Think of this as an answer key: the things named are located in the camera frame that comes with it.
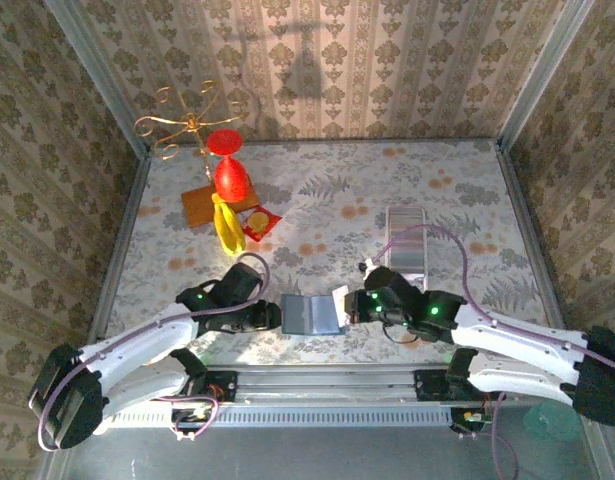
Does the yellow toy banana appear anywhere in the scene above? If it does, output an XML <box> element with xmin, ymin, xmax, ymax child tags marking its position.
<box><xmin>210</xmin><ymin>192</ymin><xmax>247</xmax><ymax>257</ymax></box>

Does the red packet with yellow circle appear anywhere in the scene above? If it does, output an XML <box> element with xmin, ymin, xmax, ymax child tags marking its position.
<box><xmin>240</xmin><ymin>204</ymin><xmax>283</xmax><ymax>245</ymax></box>

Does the floral tablecloth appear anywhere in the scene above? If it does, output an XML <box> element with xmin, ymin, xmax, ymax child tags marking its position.
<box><xmin>99</xmin><ymin>138</ymin><xmax>563</xmax><ymax>366</ymax></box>

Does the metal frame post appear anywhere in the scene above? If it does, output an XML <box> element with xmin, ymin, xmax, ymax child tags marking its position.
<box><xmin>42</xmin><ymin>0</ymin><xmax>153</xmax><ymax>159</ymax></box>
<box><xmin>495</xmin><ymin>0</ymin><xmax>596</xmax><ymax>151</ymax></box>

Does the gold wire stand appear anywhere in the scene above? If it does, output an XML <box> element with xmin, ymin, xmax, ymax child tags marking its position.
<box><xmin>133</xmin><ymin>79</ymin><xmax>248</xmax><ymax>184</ymax></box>

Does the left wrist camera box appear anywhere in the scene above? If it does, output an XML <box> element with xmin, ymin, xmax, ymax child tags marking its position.
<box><xmin>220</xmin><ymin>263</ymin><xmax>264</xmax><ymax>304</ymax></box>

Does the white credit card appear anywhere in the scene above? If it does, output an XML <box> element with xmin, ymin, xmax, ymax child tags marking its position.
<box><xmin>331</xmin><ymin>285</ymin><xmax>350</xmax><ymax>327</ymax></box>

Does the small controller board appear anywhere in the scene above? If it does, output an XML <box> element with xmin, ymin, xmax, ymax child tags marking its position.
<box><xmin>451</xmin><ymin>407</ymin><xmax>490</xmax><ymax>435</ymax></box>
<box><xmin>171</xmin><ymin>405</ymin><xmax>213</xmax><ymax>426</ymax></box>

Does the metal table edge rail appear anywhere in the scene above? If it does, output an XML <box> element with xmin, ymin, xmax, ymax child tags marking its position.
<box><xmin>89</xmin><ymin>154</ymin><xmax>151</xmax><ymax>346</ymax></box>
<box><xmin>494</xmin><ymin>142</ymin><xmax>578</xmax><ymax>361</ymax></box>

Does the brown wooden board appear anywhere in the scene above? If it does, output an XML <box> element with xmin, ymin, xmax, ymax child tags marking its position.
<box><xmin>180</xmin><ymin>182</ymin><xmax>261</xmax><ymax>229</ymax></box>

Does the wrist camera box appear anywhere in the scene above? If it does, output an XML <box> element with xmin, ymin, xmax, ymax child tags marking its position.
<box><xmin>362</xmin><ymin>259</ymin><xmax>417</xmax><ymax>301</ymax></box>
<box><xmin>220</xmin><ymin>263</ymin><xmax>264</xmax><ymax>304</ymax></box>

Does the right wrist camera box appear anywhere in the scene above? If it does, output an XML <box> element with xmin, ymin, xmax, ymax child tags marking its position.
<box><xmin>362</xmin><ymin>259</ymin><xmax>417</xmax><ymax>301</ymax></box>

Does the white slotted cable duct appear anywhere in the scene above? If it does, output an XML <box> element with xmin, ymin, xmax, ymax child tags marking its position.
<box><xmin>109</xmin><ymin>403</ymin><xmax>453</xmax><ymax>429</ymax></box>

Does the credit card stack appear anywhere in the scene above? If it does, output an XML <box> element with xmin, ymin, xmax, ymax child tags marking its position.
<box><xmin>389</xmin><ymin>207</ymin><xmax>426</xmax><ymax>274</ymax></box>

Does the green translucent disc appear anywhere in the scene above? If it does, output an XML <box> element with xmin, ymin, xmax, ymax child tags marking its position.
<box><xmin>522</xmin><ymin>401</ymin><xmax>579</xmax><ymax>442</ymax></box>

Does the red plastic wine glass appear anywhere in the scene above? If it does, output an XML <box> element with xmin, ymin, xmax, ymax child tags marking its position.
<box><xmin>205</xmin><ymin>128</ymin><xmax>252</xmax><ymax>204</ymax></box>

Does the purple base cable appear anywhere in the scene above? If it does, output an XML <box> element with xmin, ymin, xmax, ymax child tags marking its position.
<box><xmin>489</xmin><ymin>389</ymin><xmax>521</xmax><ymax>479</ymax></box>
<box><xmin>159</xmin><ymin>394</ymin><xmax>221</xmax><ymax>442</ymax></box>

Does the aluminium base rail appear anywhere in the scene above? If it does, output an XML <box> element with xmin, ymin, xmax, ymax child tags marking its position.
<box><xmin>106</xmin><ymin>363</ymin><xmax>493</xmax><ymax>404</ymax></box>

